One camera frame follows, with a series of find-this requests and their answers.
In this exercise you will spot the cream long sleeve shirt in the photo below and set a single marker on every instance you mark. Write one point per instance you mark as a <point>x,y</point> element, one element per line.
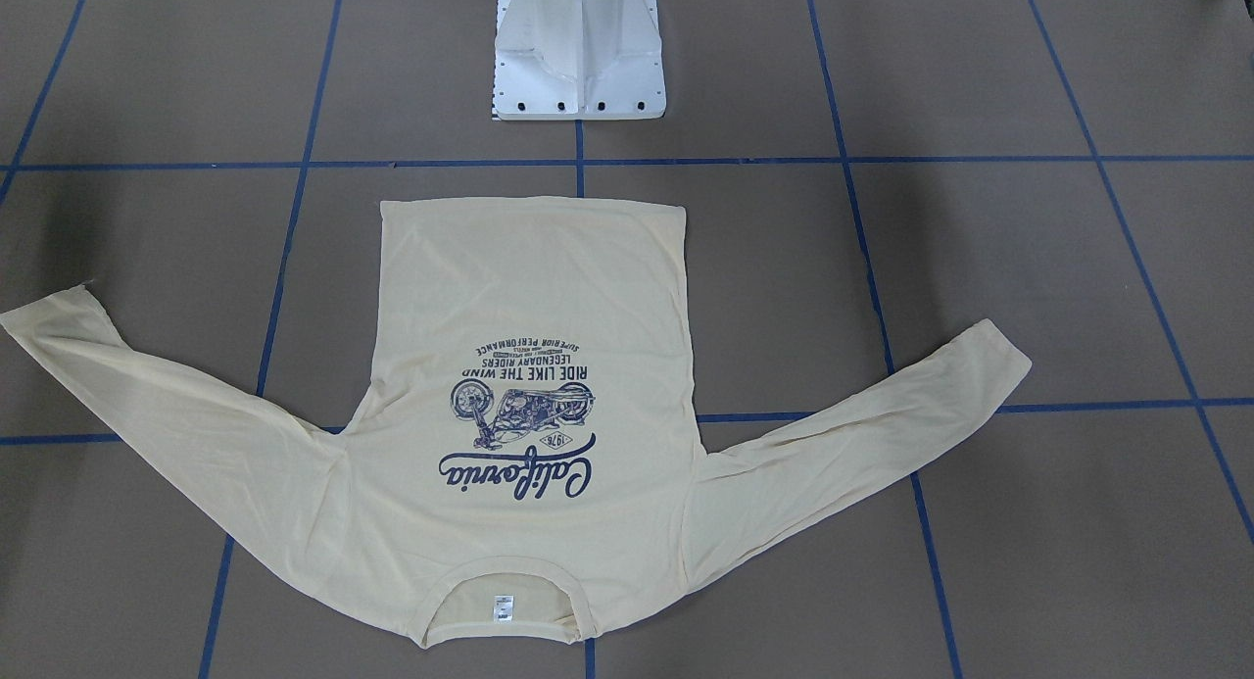
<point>525,460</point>

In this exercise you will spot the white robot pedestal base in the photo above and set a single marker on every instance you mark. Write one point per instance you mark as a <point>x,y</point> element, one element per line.
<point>578,60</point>

